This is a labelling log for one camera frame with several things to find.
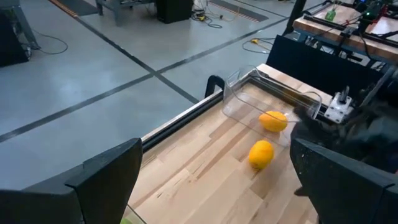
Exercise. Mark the black curved bracket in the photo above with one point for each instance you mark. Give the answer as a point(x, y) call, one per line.
point(214, 77)

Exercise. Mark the black table frame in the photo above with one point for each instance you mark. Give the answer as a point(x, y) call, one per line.
point(186, 116)

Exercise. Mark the grey aluminium bar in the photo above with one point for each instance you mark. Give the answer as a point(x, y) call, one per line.
point(377, 85)

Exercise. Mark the clear plastic basket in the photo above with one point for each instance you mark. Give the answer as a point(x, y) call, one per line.
point(136, 217)
point(242, 102)

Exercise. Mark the yellow lemon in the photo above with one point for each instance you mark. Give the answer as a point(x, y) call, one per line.
point(261, 154)
point(273, 122)

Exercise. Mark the wooden workbench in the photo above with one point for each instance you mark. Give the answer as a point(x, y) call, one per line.
point(329, 32)

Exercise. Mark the green pepper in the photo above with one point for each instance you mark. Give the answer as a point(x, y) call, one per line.
point(126, 221)

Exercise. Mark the black cabinet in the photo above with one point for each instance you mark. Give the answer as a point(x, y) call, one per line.
point(174, 11)

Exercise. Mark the black frame post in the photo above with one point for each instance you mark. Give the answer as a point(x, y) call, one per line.
point(295, 15)

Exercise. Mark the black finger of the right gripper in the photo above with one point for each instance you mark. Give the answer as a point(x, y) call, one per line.
point(314, 127)
point(301, 191)

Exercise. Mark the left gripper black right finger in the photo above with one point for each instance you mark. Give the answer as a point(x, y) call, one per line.
point(348, 199)

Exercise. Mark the black neighbouring robot arm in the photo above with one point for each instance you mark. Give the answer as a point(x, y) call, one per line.
point(363, 21)

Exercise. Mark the grey metal bench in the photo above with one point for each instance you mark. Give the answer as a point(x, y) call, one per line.
point(116, 9)

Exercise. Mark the black equipment stand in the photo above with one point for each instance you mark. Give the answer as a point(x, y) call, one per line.
point(12, 43)

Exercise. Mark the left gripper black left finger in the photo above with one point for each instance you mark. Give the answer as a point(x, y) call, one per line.
point(62, 205)

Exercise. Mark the black flat panel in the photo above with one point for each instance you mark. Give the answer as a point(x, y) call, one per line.
point(311, 62)

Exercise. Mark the black floor mat orange edge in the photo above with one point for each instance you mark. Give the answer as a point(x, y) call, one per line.
point(81, 6)
point(242, 11)

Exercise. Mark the silver metal mount bracket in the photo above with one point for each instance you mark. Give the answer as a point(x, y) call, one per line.
point(337, 109)

